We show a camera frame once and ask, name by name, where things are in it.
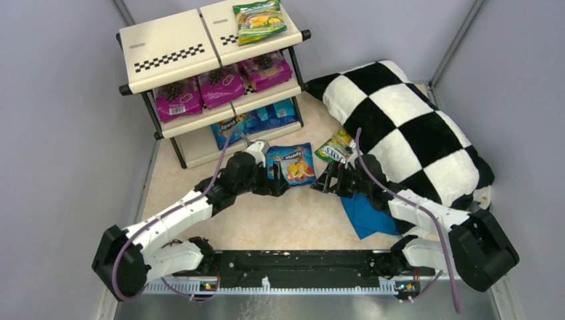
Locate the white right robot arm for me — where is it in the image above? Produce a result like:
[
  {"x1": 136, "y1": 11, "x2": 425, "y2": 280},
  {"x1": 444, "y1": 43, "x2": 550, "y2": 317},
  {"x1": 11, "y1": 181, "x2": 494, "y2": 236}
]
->
[{"x1": 310, "y1": 155, "x2": 520, "y2": 292}]

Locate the blue cloth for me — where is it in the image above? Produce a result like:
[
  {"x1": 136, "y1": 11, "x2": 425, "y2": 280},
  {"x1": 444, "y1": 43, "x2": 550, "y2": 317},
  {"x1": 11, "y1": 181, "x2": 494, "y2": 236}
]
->
[{"x1": 340, "y1": 193, "x2": 400, "y2": 239}]

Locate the blue Skittles candy bag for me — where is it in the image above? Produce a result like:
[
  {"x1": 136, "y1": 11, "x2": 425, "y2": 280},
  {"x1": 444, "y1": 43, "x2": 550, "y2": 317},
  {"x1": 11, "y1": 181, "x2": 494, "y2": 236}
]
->
[{"x1": 265, "y1": 143, "x2": 316, "y2": 187}]

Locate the blue candy bag on shelf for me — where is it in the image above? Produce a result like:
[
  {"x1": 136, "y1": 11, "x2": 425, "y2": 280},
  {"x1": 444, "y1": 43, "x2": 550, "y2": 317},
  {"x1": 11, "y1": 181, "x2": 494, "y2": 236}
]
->
[
  {"x1": 247, "y1": 99, "x2": 298, "y2": 134},
  {"x1": 211, "y1": 115, "x2": 253, "y2": 150}
]

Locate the purple grape candy bag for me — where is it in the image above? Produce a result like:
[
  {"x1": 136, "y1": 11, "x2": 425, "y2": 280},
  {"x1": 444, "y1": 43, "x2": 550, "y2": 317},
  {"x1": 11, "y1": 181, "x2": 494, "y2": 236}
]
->
[
  {"x1": 238, "y1": 51, "x2": 292, "y2": 92},
  {"x1": 197, "y1": 64, "x2": 246, "y2": 109},
  {"x1": 155, "y1": 77, "x2": 204, "y2": 123}
]

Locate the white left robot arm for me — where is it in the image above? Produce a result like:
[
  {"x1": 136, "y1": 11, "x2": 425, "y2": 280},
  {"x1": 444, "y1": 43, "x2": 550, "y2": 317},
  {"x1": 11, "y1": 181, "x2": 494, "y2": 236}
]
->
[{"x1": 92, "y1": 151, "x2": 290, "y2": 301}]

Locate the green Fox's candy bag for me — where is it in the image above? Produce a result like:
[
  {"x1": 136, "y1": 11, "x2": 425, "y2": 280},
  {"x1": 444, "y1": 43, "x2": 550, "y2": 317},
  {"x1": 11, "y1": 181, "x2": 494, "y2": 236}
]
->
[{"x1": 314, "y1": 129, "x2": 353, "y2": 163}]

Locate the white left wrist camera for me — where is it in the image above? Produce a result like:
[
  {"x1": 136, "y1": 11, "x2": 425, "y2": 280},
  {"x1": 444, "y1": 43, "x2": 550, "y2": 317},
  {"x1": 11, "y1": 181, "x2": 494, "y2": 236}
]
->
[{"x1": 244, "y1": 139, "x2": 270, "y2": 167}]

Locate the black white checkered pillow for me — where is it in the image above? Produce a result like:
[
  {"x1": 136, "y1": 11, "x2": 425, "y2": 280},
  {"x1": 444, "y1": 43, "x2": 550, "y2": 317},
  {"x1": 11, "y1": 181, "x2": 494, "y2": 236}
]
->
[{"x1": 306, "y1": 60, "x2": 494, "y2": 209}]

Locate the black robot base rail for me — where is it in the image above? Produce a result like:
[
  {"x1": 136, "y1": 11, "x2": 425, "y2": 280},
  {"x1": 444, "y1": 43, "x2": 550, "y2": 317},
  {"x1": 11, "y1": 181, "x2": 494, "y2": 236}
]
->
[{"x1": 174, "y1": 250, "x2": 436, "y2": 289}]

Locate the green yellow candy bag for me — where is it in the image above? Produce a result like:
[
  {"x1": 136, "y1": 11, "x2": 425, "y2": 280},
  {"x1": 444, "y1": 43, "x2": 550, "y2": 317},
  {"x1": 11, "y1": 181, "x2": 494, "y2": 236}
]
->
[{"x1": 232, "y1": 0, "x2": 287, "y2": 46}]

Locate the cream three-tier shelf rack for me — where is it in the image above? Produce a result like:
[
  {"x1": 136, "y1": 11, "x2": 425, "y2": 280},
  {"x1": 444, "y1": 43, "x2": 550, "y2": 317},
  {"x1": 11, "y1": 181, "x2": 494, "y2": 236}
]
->
[{"x1": 117, "y1": 1, "x2": 311, "y2": 168}]

